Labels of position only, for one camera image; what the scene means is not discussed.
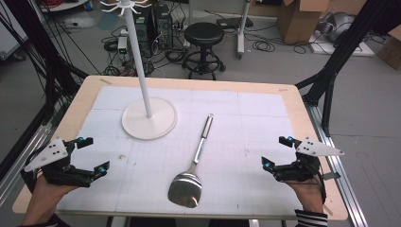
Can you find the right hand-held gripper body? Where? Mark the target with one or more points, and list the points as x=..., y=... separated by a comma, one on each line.
x=302, y=167

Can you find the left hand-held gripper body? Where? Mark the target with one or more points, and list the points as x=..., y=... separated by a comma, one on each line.
x=47, y=154

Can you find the white hook stand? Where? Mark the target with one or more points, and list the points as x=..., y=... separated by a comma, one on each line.
x=148, y=123

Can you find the metal spatula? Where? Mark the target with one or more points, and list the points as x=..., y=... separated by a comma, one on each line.
x=186, y=189

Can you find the person's right hand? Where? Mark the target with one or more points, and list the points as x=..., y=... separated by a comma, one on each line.
x=307, y=194

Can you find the person's left hand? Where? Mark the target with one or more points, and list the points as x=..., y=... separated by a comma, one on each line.
x=50, y=194

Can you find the white grid mat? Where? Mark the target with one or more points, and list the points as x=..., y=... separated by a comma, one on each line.
x=239, y=126

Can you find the wooden stick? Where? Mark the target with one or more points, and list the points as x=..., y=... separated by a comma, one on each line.
x=328, y=210

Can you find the small device with green light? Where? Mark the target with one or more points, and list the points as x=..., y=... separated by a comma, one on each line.
x=122, y=44

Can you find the white board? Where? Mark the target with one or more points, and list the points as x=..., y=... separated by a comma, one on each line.
x=346, y=50

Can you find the open cardboard box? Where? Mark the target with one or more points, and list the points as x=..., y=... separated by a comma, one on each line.
x=299, y=22

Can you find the grey appliance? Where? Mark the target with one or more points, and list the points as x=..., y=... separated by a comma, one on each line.
x=340, y=26

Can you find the black flat device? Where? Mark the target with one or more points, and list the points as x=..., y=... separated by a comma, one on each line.
x=233, y=22

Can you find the black round stool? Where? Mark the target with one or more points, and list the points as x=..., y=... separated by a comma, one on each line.
x=203, y=34

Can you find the small cardboard box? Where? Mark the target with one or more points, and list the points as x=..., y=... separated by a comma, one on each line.
x=391, y=50

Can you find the black computer tower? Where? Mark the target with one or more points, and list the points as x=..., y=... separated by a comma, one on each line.
x=162, y=28

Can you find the aluminium rail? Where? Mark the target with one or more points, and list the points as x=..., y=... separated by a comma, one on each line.
x=19, y=164
x=340, y=176

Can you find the grey metal bracket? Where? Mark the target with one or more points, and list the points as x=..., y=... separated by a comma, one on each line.
x=331, y=176

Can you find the white post stand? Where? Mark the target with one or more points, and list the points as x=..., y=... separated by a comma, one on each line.
x=242, y=31

